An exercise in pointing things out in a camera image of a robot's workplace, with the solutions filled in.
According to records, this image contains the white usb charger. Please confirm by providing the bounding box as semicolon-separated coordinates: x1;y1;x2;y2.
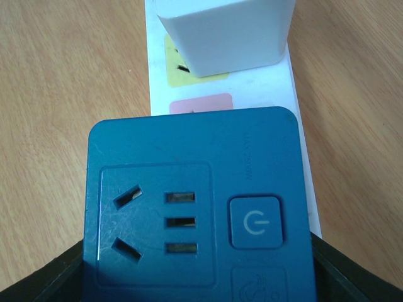
155;0;296;77

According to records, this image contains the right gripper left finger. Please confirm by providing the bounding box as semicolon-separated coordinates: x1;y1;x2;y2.
1;241;83;301

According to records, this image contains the white power strip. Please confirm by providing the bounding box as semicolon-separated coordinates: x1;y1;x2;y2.
144;0;322;239

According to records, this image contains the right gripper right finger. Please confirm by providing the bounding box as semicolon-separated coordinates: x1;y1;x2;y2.
311;233;402;301

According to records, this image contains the dark blue adapter base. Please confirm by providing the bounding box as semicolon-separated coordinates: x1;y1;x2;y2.
82;107;317;301

